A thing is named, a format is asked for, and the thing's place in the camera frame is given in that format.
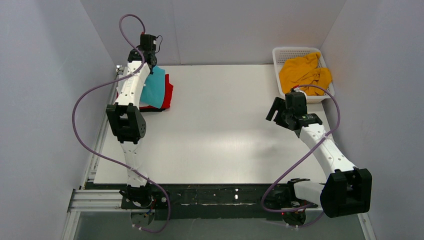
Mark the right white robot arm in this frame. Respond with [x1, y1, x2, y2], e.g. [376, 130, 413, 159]
[266, 91, 372, 218]

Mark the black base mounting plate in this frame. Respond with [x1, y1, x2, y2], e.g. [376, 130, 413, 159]
[119, 183, 307, 225]

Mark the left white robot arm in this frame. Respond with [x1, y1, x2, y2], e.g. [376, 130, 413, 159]
[106, 33, 157, 206]

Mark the red folded t shirt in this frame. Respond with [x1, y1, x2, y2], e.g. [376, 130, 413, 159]
[114, 74, 174, 111]

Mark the black folded t shirt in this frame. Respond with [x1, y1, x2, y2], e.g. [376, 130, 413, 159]
[139, 106, 166, 113]

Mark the turquoise t shirt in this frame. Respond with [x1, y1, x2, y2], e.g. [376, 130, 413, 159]
[139, 66, 166, 109]

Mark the yellow crumpled t shirt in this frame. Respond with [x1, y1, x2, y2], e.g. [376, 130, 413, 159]
[278, 52, 332, 96]

